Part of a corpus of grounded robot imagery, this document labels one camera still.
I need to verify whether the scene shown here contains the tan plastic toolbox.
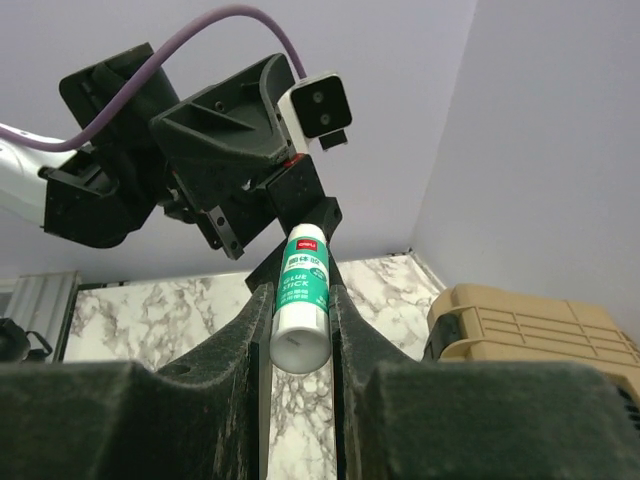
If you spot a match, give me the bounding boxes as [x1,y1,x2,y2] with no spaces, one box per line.
[423,284,639,429]

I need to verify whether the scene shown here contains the green white glue stick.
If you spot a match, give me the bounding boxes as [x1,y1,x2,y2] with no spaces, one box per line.
[270,224,331,375]

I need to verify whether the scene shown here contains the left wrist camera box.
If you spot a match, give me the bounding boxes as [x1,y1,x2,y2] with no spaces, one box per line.
[277,72,353,154]

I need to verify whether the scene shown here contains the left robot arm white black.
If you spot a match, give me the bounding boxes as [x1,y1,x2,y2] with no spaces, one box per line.
[1,44,348,260]

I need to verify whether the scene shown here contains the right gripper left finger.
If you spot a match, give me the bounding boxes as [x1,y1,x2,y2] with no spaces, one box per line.
[1,284,274,479]

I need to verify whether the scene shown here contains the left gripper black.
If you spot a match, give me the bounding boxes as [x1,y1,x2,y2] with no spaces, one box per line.
[150,53,343,293]

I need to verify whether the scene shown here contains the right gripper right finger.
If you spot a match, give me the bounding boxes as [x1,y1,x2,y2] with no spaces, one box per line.
[329,285,639,479]

